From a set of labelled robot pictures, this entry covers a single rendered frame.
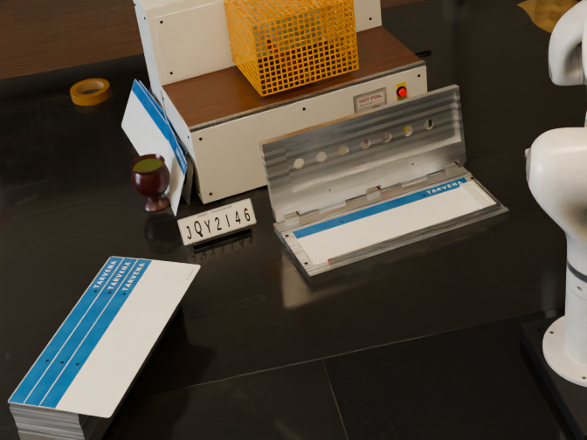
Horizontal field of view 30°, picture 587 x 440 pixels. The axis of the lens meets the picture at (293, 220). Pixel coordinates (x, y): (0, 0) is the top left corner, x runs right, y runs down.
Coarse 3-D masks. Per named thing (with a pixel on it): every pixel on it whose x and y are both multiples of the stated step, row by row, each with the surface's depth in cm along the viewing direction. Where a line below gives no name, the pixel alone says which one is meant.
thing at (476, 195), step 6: (462, 186) 229; (468, 186) 230; (474, 186) 229; (468, 192) 227; (474, 192) 227; (480, 192) 227; (474, 198) 225; (480, 198) 225; (486, 198) 225; (480, 204) 223; (486, 204) 223; (492, 204) 223
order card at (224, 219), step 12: (228, 204) 228; (240, 204) 229; (192, 216) 226; (204, 216) 227; (216, 216) 228; (228, 216) 228; (240, 216) 229; (252, 216) 230; (180, 228) 226; (192, 228) 226; (204, 228) 227; (216, 228) 228; (228, 228) 229; (192, 240) 227
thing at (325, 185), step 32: (416, 96) 226; (448, 96) 229; (320, 128) 220; (352, 128) 224; (384, 128) 227; (416, 128) 229; (448, 128) 232; (288, 160) 222; (352, 160) 227; (384, 160) 229; (416, 160) 231; (448, 160) 234; (288, 192) 223; (320, 192) 226; (352, 192) 228
